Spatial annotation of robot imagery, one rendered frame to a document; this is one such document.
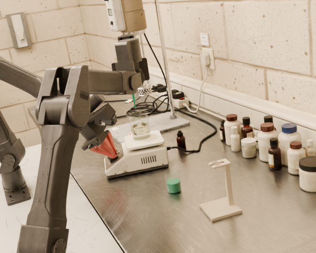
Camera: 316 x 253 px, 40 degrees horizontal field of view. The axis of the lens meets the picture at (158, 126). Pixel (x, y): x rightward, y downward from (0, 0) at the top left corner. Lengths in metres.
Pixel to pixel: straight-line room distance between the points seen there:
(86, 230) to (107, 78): 0.38
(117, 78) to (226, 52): 0.75
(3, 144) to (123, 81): 0.48
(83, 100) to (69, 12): 2.83
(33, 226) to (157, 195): 0.46
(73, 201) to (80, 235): 0.20
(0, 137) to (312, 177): 0.88
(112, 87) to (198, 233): 0.39
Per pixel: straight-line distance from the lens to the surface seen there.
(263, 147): 1.32
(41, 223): 0.85
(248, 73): 1.60
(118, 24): 1.63
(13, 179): 1.41
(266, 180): 1.23
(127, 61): 1.12
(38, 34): 3.64
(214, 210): 1.09
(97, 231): 1.11
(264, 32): 1.49
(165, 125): 1.73
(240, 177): 1.26
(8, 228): 1.25
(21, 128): 3.74
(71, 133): 0.87
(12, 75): 1.31
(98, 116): 1.27
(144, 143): 1.35
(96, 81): 0.96
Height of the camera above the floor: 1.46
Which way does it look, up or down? 18 degrees down
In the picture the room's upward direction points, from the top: 9 degrees counter-clockwise
